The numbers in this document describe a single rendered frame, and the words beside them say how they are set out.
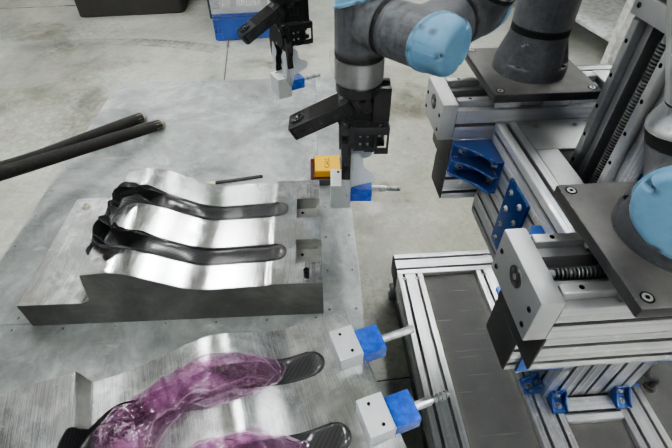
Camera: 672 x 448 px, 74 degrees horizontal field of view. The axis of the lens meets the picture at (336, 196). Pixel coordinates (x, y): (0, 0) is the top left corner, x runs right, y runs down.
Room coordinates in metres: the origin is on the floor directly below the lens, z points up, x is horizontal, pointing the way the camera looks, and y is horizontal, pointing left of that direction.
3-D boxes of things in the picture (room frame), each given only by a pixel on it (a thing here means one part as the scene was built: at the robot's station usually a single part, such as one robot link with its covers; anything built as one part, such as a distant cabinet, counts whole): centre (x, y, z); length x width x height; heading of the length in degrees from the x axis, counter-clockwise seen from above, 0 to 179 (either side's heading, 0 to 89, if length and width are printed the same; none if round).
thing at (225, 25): (3.77, 0.71, 0.11); 0.61 x 0.41 x 0.22; 98
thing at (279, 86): (1.06, 0.10, 0.93); 0.13 x 0.05 x 0.05; 121
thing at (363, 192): (0.63, -0.06, 0.93); 0.13 x 0.05 x 0.05; 90
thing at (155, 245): (0.55, 0.26, 0.92); 0.35 x 0.16 x 0.09; 93
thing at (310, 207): (0.62, 0.05, 0.87); 0.05 x 0.05 x 0.04; 3
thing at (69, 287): (0.56, 0.28, 0.87); 0.50 x 0.26 x 0.14; 93
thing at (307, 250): (0.51, 0.05, 0.87); 0.05 x 0.05 x 0.04; 3
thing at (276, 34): (1.05, 0.11, 1.09); 0.09 x 0.08 x 0.12; 121
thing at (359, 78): (0.63, -0.03, 1.17); 0.08 x 0.08 x 0.05
